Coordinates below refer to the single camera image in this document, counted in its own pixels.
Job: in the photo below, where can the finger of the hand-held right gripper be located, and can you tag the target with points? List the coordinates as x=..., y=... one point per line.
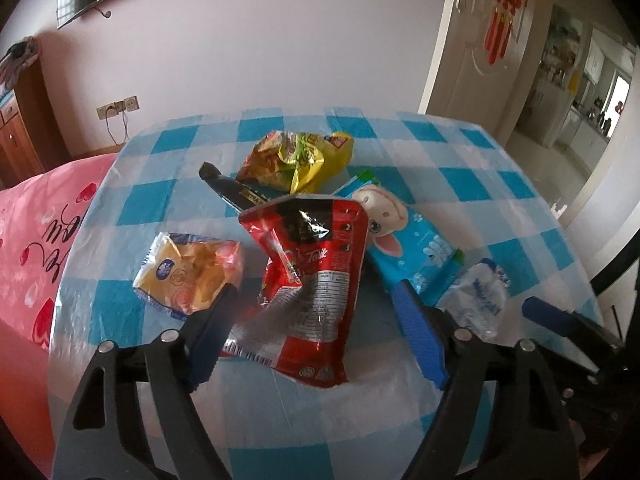
x=545, y=310

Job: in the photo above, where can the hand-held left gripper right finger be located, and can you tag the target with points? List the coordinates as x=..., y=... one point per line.
x=420, y=335

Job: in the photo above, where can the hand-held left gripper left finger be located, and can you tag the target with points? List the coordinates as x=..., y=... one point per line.
x=210, y=330

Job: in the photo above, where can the yellow bread wrapper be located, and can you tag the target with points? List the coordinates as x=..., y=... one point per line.
x=185, y=275

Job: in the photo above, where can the clear plastic wrapper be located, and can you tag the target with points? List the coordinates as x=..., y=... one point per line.
x=475, y=300

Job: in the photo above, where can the red snack bag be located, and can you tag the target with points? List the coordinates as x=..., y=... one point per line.
x=310, y=285

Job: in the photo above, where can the yellow green snack bag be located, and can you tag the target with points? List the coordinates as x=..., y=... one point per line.
x=295, y=160

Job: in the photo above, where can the blue rabbit tissue packet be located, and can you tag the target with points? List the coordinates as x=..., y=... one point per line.
x=415, y=240

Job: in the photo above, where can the black sachet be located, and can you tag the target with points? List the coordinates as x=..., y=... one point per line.
x=225, y=187

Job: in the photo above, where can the blue white checked tablecloth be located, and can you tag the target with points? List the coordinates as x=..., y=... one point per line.
x=165, y=190

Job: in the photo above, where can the white kitchen cabinet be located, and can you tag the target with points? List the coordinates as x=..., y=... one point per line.
x=585, y=130

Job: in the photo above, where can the pink printed bedsheet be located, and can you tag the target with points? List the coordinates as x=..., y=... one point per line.
x=35, y=240

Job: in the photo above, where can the white door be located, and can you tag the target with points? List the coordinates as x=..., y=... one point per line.
x=465, y=70

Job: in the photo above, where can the kitchen shelf with jars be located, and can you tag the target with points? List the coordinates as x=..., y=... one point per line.
x=560, y=55

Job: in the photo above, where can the brown wooden cabinet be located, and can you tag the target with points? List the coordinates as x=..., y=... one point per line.
x=25, y=130

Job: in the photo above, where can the red hanging knot decoration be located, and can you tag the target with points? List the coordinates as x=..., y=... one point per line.
x=505, y=15

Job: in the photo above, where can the folded blankets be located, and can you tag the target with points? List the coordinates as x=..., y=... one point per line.
x=17, y=57

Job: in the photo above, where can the white wall socket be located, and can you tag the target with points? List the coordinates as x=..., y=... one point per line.
x=131, y=104
x=106, y=110

